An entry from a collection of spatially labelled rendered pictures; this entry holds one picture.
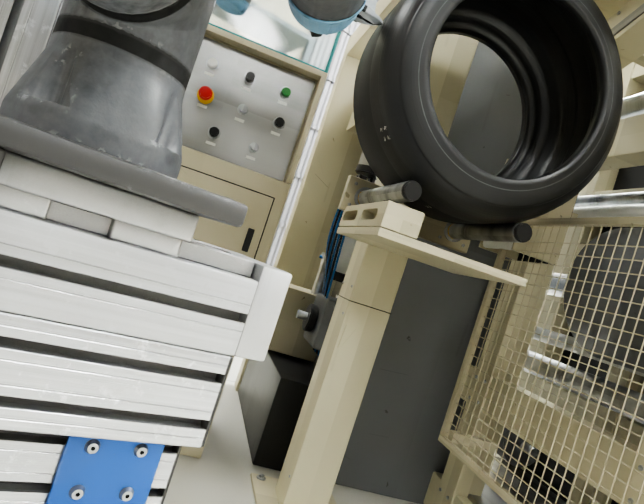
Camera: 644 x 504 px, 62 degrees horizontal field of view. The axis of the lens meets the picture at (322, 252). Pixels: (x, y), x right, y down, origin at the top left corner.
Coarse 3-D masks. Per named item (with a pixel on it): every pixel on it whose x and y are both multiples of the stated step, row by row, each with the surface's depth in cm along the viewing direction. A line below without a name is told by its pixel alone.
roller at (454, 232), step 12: (456, 228) 149; (468, 228) 142; (480, 228) 136; (492, 228) 130; (504, 228) 125; (516, 228) 121; (528, 228) 121; (480, 240) 139; (492, 240) 132; (504, 240) 126; (516, 240) 122; (528, 240) 121
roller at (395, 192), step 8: (392, 184) 124; (400, 184) 117; (408, 184) 114; (416, 184) 115; (360, 192) 148; (368, 192) 139; (376, 192) 132; (384, 192) 126; (392, 192) 120; (400, 192) 116; (408, 192) 114; (416, 192) 115; (360, 200) 145; (368, 200) 139; (376, 200) 133; (384, 200) 127; (392, 200) 123; (400, 200) 118; (408, 200) 115
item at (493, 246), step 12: (564, 204) 157; (540, 216) 155; (552, 216) 156; (564, 216) 157; (540, 228) 155; (564, 228) 157; (540, 240) 155; (552, 240) 156; (516, 252) 175; (528, 252) 155
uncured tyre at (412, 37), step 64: (448, 0) 110; (512, 0) 136; (576, 0) 117; (384, 64) 112; (512, 64) 146; (576, 64) 136; (576, 128) 138; (448, 192) 115; (512, 192) 116; (576, 192) 123
